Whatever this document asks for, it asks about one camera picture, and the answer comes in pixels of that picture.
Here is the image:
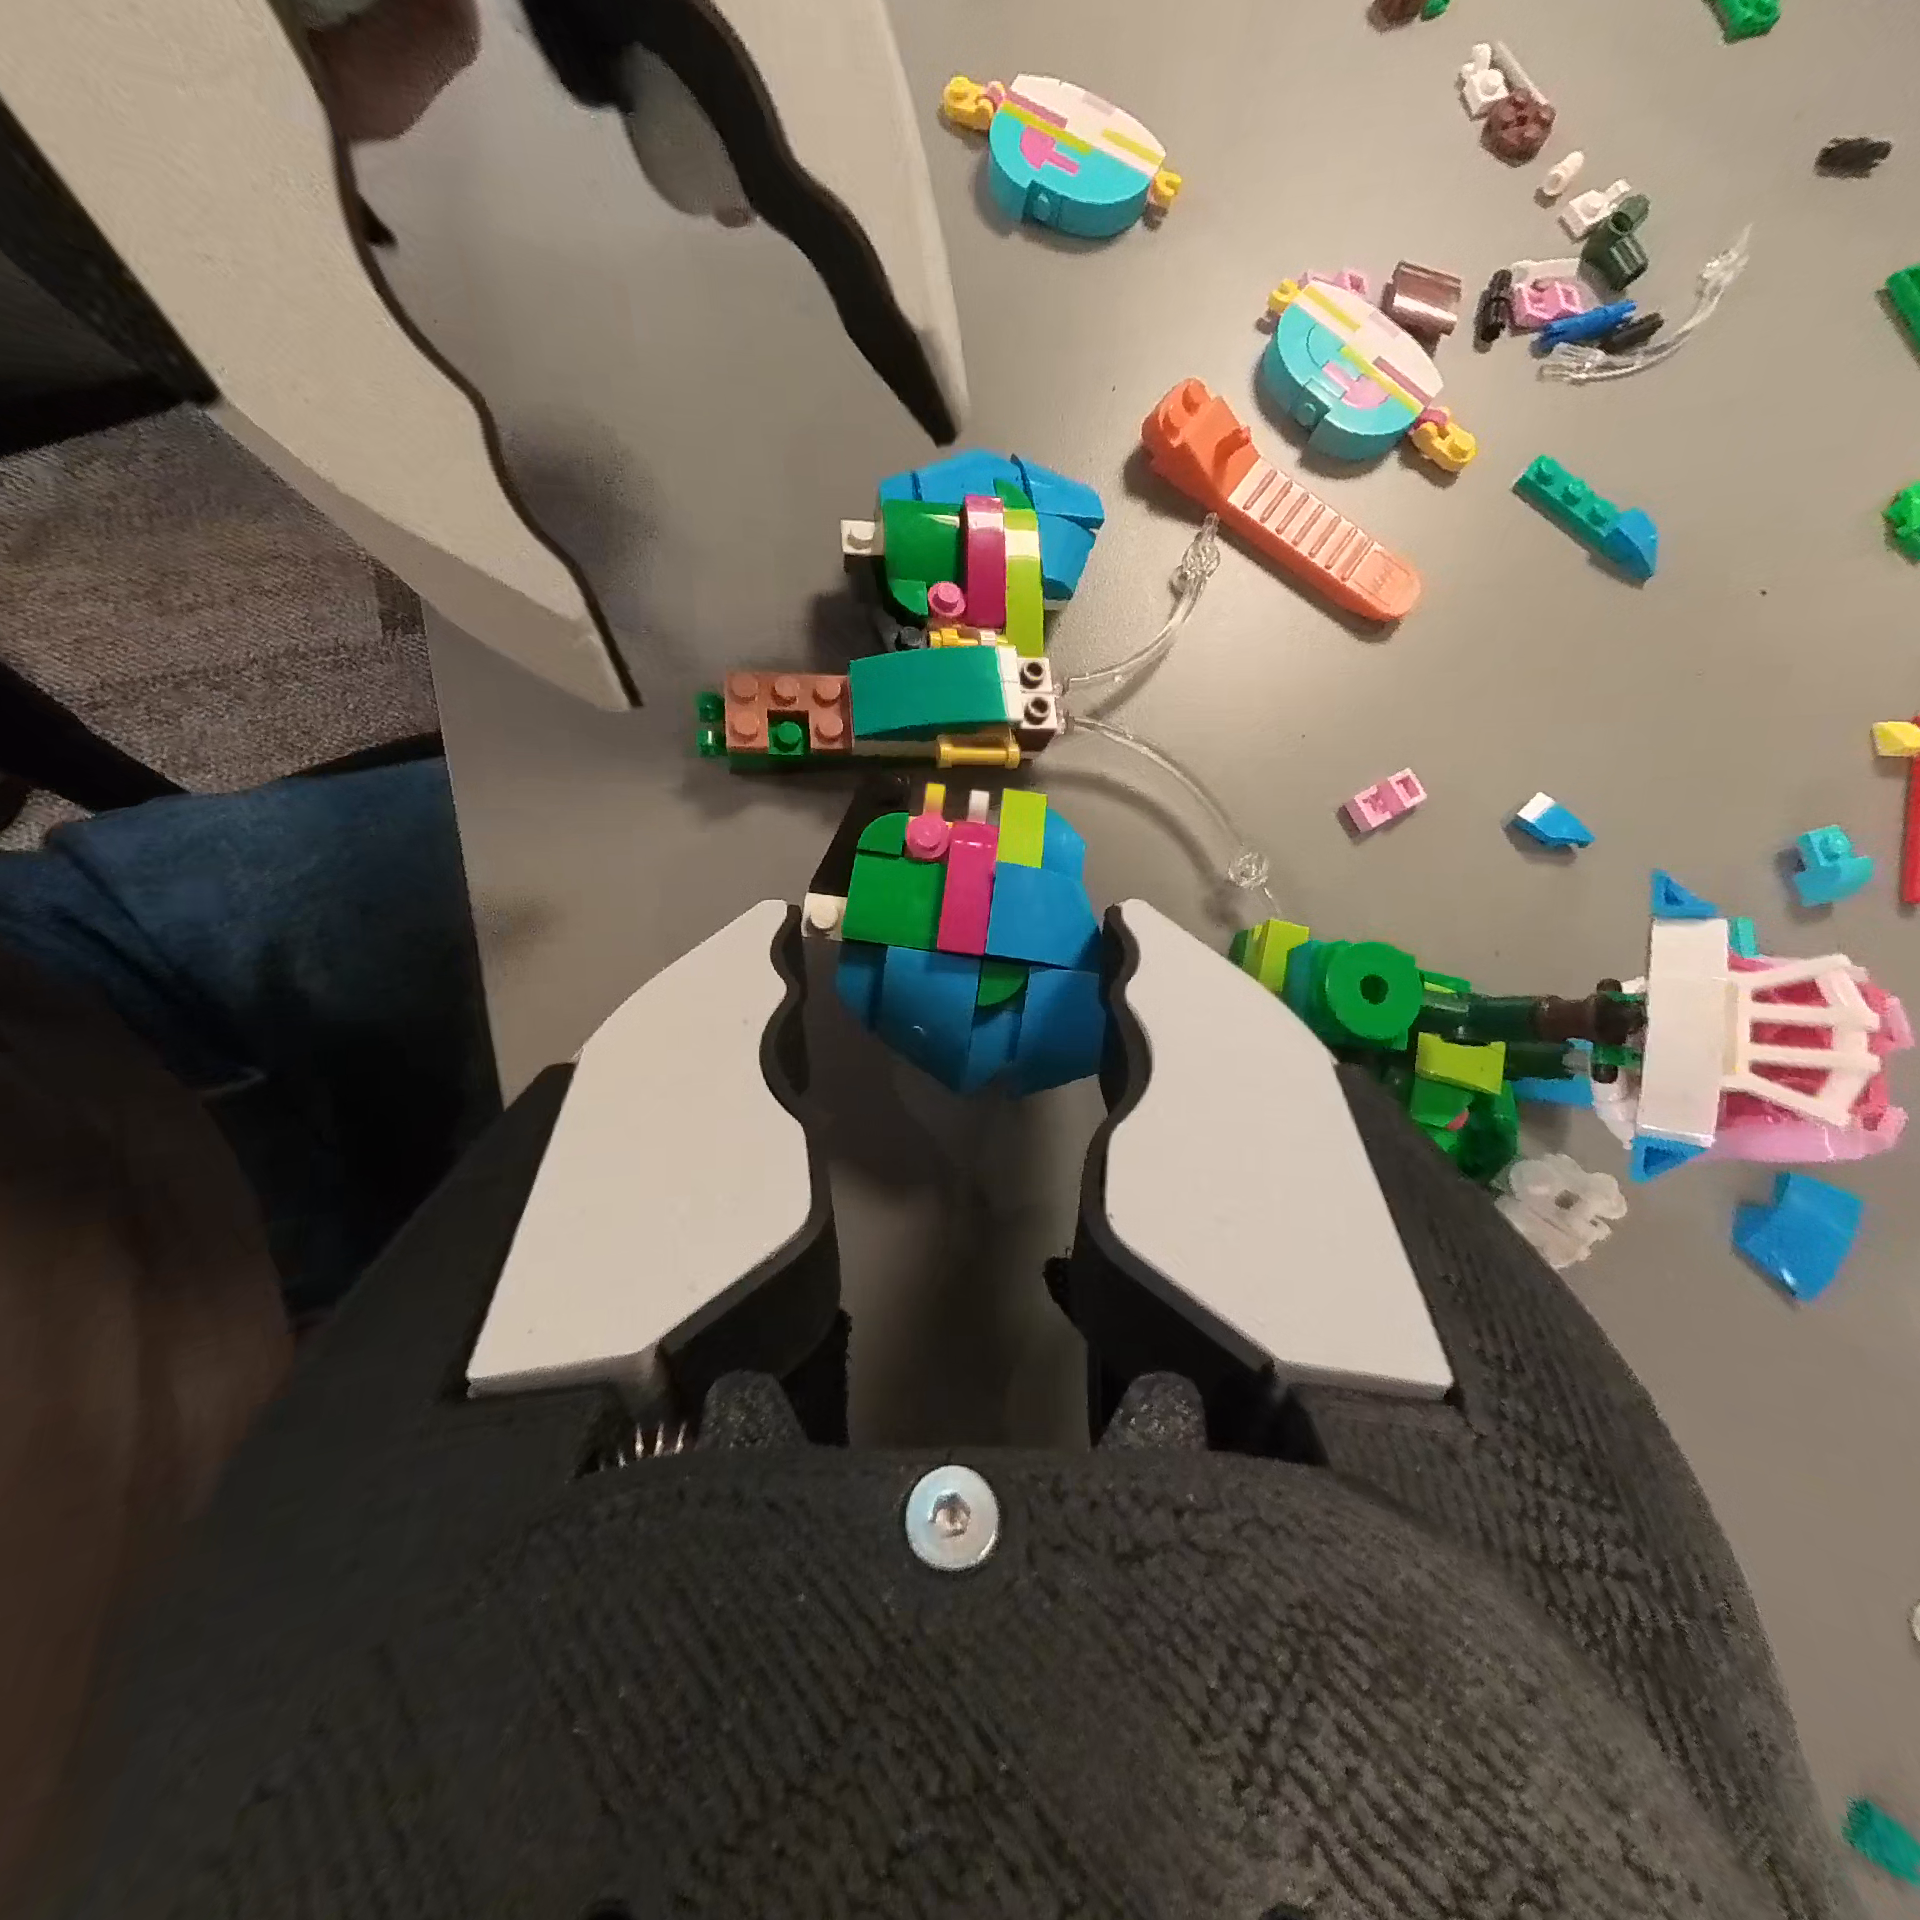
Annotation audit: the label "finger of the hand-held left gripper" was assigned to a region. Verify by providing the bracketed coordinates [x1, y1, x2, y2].
[526, 0, 965, 449]
[0, 0, 648, 713]

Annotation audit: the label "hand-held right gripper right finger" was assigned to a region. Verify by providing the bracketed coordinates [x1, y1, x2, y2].
[1077, 896, 1461, 1404]

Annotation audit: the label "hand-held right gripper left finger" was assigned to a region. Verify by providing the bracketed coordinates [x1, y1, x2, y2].
[464, 896, 825, 1401]

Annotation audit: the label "blue lego butterfly wing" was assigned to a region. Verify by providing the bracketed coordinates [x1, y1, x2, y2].
[840, 449, 1106, 649]
[803, 779, 1116, 1100]

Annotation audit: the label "lego butterfly body with antennae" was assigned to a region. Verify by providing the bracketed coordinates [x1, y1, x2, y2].
[694, 512, 1273, 890]

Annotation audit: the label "turquoise lego wing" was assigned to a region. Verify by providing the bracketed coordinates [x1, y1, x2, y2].
[1258, 271, 1480, 473]
[941, 71, 1186, 242]

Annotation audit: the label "lego flower on green base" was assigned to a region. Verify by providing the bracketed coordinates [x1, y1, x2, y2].
[1229, 866, 1920, 1194]

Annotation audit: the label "transparent lego flower piece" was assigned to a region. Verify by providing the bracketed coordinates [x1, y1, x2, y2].
[1499, 1153, 1630, 1270]

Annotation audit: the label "orange lego brick separator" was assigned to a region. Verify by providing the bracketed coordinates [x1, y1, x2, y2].
[1140, 377, 1425, 625]

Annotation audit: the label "turquoise lego brick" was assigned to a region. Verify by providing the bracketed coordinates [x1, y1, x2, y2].
[1785, 825, 1875, 911]

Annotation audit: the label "teal and blue lego piece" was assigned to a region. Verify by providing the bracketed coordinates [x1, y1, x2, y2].
[1512, 454, 1661, 586]

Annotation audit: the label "yellow and red lego piece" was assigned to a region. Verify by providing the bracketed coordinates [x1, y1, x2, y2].
[1873, 718, 1920, 911]

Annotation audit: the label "dark green lego piece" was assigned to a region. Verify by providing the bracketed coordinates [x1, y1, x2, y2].
[1576, 188, 1654, 290]

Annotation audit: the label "transparent lego antenna pieces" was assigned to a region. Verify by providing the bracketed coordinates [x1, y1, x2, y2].
[1536, 225, 1758, 387]

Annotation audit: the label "person's blue jeans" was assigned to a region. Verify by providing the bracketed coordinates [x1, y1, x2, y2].
[0, 756, 505, 1322]

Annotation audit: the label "person in dark clothes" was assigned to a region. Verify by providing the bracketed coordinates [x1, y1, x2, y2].
[0, 945, 301, 1920]

